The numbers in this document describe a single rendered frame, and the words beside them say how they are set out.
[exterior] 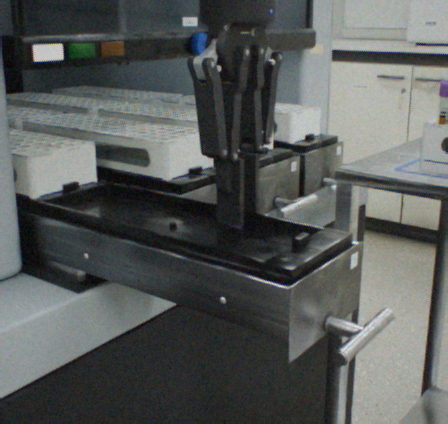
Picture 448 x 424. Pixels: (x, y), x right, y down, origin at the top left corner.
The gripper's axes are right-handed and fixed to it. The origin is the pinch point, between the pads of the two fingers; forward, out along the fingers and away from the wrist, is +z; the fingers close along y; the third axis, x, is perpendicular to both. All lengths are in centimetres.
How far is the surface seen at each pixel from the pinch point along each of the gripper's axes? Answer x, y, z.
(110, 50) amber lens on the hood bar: -17.7, 0.3, -13.5
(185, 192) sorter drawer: -11.9, -5.6, 3.7
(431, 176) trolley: 11.6, -26.4, 2.5
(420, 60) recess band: -63, -229, 2
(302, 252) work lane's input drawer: 11.4, 6.4, 2.6
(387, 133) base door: -74, -224, 36
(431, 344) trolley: 2, -65, 47
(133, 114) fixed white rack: -35.8, -21.1, -1.9
